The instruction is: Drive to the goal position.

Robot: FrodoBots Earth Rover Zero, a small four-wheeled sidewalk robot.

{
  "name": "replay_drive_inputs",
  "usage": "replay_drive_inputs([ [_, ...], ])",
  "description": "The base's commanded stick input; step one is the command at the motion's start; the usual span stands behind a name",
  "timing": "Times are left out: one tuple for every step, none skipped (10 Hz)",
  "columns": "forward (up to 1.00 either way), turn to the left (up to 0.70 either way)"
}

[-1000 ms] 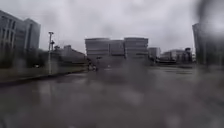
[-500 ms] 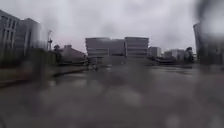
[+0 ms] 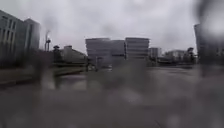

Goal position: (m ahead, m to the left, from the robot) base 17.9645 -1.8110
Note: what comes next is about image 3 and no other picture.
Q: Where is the grey layered office building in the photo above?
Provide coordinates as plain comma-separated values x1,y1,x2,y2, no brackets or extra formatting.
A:
84,36,151,64

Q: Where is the wet grey paved square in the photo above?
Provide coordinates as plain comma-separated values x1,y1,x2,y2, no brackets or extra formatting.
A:
0,65,224,128

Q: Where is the low building with sloped roof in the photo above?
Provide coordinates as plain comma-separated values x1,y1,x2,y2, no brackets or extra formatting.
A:
53,45,88,65

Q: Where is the small grey distant building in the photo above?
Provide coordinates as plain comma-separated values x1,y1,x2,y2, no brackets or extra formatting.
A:
148,46,163,60

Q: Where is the low pale distant building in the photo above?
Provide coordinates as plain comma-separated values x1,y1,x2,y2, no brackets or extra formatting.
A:
159,49,188,64

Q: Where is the dark tall building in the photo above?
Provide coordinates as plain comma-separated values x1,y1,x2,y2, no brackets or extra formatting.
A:
193,22,224,65

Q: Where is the tall grey glass building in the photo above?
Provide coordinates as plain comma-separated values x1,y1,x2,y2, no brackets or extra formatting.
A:
0,9,42,66

